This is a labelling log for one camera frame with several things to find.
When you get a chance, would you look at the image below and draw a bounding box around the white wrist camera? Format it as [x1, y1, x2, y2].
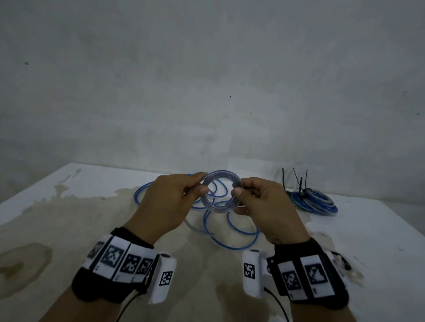
[241, 249, 274, 299]
[147, 252, 178, 306]

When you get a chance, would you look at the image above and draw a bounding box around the solid blue cable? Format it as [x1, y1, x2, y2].
[292, 195, 325, 214]

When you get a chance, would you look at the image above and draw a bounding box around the black wristband with markers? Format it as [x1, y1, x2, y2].
[71, 226, 160, 304]
[267, 238, 350, 311]

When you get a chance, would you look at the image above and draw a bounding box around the black left wristband with markers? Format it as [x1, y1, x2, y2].
[71, 226, 160, 304]

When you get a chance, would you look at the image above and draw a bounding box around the black camera cord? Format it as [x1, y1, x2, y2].
[116, 291, 141, 322]
[263, 286, 292, 322]

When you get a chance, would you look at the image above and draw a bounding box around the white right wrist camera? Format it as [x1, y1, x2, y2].
[241, 249, 274, 299]

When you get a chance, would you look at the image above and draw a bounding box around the person's left hand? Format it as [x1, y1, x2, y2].
[123, 172, 211, 246]

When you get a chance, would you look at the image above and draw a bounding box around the black left camera cord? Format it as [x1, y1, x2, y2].
[116, 291, 141, 322]

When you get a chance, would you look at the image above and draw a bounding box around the person's right hand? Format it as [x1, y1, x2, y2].
[231, 176, 311, 246]

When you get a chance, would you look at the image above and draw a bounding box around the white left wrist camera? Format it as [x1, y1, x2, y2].
[147, 252, 178, 306]

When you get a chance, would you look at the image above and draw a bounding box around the black right camera cord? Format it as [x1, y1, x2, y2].
[263, 286, 292, 322]

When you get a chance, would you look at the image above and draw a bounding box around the black right wristband with markers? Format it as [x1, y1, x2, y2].
[267, 238, 350, 311]

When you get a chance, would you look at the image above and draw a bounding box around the bundle of black cable ties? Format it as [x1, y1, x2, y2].
[330, 250, 353, 272]

